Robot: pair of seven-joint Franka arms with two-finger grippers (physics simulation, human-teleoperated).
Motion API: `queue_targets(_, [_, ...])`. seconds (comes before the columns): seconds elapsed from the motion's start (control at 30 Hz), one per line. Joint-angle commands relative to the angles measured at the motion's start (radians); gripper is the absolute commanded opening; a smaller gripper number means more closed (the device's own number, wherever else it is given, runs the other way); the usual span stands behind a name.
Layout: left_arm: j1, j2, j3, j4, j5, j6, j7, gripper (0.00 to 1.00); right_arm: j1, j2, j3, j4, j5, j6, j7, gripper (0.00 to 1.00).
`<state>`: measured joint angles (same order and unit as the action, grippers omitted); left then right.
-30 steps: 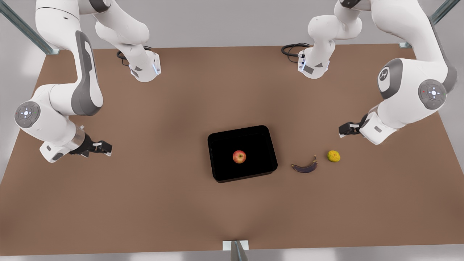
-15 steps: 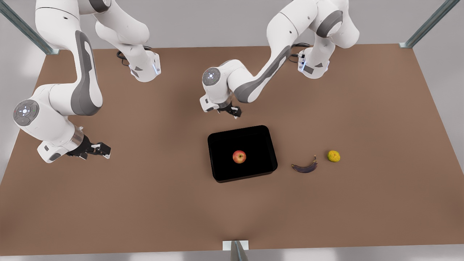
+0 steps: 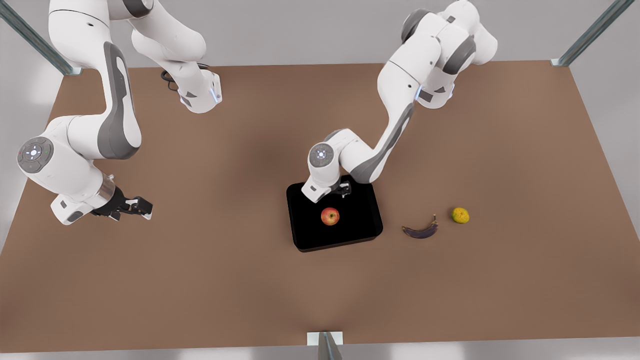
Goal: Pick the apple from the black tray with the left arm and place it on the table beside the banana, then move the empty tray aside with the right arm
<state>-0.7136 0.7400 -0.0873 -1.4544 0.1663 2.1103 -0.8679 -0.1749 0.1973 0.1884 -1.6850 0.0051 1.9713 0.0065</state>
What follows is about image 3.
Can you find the yellow-green lemon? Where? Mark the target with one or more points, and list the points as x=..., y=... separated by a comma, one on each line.
x=460, y=215

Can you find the dark purple eggplant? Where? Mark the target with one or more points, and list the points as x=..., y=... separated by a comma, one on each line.
x=421, y=232

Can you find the black rectangular tray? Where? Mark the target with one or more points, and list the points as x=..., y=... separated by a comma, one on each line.
x=350, y=235

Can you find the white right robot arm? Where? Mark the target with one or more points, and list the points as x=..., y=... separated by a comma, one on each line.
x=75, y=165

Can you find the red apple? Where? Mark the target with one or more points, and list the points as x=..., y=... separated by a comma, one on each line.
x=330, y=216

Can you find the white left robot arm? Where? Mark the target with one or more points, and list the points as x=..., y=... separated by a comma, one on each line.
x=400, y=95

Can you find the silver frame post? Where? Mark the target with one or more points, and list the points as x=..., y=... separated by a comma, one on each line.
x=326, y=345
x=592, y=32
x=35, y=37

